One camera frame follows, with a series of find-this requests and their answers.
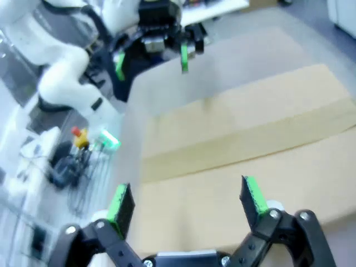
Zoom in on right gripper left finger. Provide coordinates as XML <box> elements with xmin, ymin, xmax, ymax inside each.
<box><xmin>58</xmin><ymin>182</ymin><xmax>142</xmax><ymax>267</ymax></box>

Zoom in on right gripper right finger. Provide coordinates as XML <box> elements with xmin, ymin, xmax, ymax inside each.
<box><xmin>230</xmin><ymin>175</ymin><xmax>334</xmax><ymax>267</ymax></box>

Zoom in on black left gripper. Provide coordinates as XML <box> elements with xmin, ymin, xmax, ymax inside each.
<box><xmin>112</xmin><ymin>0</ymin><xmax>208</xmax><ymax>82</ymax></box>

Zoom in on large brown cardboard box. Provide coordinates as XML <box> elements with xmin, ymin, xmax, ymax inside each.
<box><xmin>140</xmin><ymin>63</ymin><xmax>356</xmax><ymax>253</ymax></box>

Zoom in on green lit device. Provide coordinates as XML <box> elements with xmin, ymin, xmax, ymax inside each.
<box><xmin>96</xmin><ymin>128</ymin><xmax>122</xmax><ymax>150</ymax></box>

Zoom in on yellow red emergency stop button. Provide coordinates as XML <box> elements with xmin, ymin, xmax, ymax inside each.
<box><xmin>71</xmin><ymin>126</ymin><xmax>90</xmax><ymax>149</ymax></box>

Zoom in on white desk board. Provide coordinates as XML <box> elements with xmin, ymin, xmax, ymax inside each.
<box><xmin>177</xmin><ymin>0</ymin><xmax>250</xmax><ymax>27</ymax></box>

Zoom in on black left arm cable sleeve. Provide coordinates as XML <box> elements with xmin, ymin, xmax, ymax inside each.
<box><xmin>41</xmin><ymin>0</ymin><xmax>117</xmax><ymax>45</ymax></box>

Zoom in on black cable tangle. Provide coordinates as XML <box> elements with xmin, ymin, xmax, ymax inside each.
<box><xmin>50</xmin><ymin>140</ymin><xmax>112</xmax><ymax>215</ymax></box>

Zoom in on black wall socket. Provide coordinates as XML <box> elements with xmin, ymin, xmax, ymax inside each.
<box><xmin>30</xmin><ymin>225</ymin><xmax>47</xmax><ymax>253</ymax></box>

